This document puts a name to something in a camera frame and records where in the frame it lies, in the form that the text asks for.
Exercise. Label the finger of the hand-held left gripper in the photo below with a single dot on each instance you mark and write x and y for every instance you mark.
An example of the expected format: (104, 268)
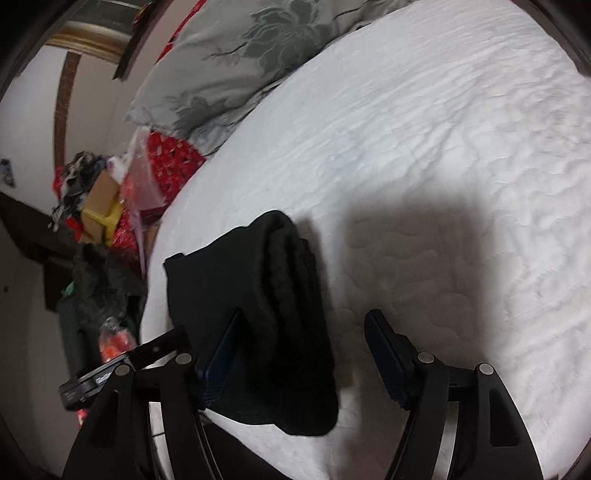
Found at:
(161, 346)

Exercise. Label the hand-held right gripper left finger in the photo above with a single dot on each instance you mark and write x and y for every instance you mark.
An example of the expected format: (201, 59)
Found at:
(220, 364)

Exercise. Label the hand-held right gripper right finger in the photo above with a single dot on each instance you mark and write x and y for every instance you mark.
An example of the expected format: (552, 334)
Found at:
(385, 360)

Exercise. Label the black pants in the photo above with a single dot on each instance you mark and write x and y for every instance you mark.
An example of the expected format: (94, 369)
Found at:
(277, 300)

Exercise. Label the red snack packet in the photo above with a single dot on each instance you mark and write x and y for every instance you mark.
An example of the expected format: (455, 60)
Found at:
(117, 344)

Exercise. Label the yellow box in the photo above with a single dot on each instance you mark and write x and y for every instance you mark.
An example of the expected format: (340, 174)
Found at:
(106, 224)

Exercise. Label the clear plastic bag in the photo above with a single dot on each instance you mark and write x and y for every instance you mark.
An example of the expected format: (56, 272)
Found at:
(141, 184)

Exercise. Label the brown cardboard box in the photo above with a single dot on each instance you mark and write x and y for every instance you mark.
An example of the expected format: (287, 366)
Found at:
(102, 191)

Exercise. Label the dark wooden nightstand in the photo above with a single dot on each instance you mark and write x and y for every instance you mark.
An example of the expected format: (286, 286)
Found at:
(27, 230)

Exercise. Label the pile of mixed clothes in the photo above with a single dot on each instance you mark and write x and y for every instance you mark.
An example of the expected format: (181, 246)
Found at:
(76, 180)

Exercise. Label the red patterned bedsheet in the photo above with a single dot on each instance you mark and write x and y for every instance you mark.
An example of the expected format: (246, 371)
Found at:
(178, 159)

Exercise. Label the white quilted mattress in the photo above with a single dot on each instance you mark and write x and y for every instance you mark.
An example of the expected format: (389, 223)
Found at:
(415, 138)

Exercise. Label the grey floral pillow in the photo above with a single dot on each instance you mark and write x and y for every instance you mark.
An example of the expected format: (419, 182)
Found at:
(221, 78)

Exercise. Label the dark wooden headboard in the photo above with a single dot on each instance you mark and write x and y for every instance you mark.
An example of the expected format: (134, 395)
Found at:
(134, 46)

